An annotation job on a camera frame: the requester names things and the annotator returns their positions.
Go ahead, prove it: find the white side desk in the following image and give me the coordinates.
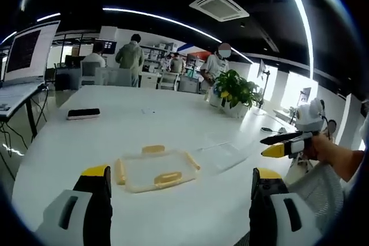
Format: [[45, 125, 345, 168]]
[[0, 81, 48, 143]]

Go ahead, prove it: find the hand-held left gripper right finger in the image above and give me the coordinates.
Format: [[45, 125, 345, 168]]
[[248, 167, 322, 246]]

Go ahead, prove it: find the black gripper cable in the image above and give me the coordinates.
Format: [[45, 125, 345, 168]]
[[319, 99, 337, 143]]

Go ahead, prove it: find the white mesh chair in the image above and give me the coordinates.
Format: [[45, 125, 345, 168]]
[[287, 161, 345, 231]]

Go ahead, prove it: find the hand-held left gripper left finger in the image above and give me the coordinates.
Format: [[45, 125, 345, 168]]
[[34, 164, 113, 246]]

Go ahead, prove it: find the person's right hand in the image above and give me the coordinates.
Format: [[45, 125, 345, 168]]
[[312, 134, 338, 166]]

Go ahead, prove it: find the ceiling air conditioner vent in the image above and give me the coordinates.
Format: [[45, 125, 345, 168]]
[[189, 0, 250, 23]]

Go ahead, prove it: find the clear lid with yellow clips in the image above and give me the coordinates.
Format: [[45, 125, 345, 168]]
[[114, 144, 201, 195]]

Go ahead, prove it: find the large computer monitor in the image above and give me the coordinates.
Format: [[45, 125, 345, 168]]
[[1, 20, 62, 87]]

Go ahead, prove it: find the black phone on white case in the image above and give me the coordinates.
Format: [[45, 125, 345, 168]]
[[66, 108, 101, 121]]

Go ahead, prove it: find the grey office chair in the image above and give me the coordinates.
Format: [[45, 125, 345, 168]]
[[80, 60, 108, 86]]

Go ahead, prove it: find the monitor on stand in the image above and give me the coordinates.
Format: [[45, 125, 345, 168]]
[[257, 59, 272, 105]]

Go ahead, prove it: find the green potted plant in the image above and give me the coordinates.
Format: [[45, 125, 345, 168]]
[[208, 69, 261, 119]]

